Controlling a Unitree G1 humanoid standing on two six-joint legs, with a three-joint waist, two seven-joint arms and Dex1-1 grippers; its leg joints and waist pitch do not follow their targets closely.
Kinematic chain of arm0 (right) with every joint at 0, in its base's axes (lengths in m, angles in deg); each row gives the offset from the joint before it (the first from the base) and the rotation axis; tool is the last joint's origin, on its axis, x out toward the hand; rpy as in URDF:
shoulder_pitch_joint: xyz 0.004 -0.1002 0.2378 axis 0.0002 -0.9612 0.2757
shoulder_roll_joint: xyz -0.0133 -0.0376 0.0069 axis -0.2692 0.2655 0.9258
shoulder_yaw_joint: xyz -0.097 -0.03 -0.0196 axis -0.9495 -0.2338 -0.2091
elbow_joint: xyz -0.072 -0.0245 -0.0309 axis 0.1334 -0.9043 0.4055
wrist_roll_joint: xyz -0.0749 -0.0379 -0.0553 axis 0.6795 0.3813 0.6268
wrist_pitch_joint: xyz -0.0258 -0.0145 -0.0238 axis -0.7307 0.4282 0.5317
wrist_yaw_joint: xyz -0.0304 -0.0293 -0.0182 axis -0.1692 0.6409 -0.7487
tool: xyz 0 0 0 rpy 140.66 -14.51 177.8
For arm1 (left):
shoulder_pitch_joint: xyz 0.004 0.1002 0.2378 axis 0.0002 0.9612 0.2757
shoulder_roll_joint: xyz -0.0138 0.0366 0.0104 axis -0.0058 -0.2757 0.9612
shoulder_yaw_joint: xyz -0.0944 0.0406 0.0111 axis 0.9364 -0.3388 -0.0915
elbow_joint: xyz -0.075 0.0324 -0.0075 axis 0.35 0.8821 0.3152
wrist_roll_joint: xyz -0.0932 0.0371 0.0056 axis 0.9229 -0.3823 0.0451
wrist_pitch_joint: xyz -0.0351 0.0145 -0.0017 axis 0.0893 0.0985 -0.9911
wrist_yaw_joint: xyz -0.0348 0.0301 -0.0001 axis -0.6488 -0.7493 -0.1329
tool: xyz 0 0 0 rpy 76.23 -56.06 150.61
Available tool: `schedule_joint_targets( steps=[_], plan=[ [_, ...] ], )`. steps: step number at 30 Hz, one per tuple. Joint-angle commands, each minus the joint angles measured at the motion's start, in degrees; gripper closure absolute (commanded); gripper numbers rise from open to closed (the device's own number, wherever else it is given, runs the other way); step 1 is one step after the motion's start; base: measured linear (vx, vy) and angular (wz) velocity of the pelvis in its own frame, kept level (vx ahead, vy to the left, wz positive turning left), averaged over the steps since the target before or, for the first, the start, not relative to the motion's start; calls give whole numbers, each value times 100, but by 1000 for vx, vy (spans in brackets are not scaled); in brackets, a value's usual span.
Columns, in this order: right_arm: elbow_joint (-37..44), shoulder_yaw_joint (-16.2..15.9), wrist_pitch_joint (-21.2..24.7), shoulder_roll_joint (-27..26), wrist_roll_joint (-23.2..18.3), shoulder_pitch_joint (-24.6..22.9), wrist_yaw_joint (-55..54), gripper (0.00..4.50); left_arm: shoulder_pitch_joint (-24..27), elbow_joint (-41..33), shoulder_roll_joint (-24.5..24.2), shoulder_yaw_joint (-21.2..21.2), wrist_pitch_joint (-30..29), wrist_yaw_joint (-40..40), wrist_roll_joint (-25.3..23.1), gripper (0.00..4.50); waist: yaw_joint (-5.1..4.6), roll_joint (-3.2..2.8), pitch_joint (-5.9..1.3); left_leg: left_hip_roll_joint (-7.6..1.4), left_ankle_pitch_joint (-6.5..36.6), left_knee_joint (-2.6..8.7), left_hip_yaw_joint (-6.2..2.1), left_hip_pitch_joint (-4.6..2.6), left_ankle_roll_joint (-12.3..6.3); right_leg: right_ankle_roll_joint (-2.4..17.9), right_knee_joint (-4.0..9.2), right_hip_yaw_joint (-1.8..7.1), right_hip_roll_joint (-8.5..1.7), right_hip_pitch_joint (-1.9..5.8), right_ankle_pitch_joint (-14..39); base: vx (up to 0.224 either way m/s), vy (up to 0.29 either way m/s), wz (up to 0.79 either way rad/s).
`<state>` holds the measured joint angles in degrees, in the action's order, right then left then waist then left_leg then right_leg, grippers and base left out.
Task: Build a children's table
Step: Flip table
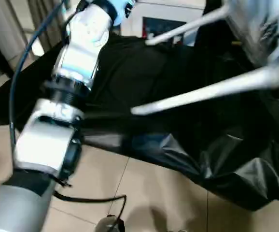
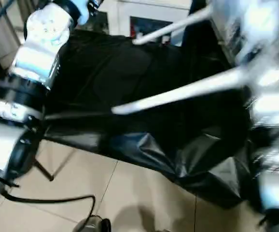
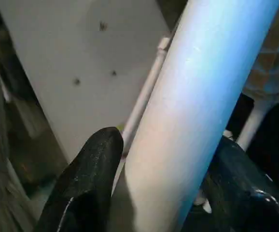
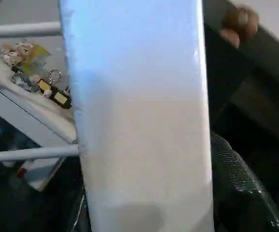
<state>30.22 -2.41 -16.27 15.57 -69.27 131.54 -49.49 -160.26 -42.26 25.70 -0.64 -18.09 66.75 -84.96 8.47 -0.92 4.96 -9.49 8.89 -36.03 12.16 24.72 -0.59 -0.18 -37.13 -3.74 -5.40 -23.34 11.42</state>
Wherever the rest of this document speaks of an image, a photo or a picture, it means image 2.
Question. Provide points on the white plastic table leg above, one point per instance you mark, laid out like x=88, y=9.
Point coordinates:
x=171, y=26
x=178, y=94

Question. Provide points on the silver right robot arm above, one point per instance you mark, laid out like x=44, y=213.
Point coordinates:
x=274, y=145

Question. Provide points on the black work mat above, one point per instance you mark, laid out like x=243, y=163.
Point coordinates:
x=144, y=96

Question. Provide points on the white glass-door cabinet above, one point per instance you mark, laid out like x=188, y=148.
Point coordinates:
x=149, y=12

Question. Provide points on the black metal stand frame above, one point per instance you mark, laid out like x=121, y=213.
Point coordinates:
x=45, y=169

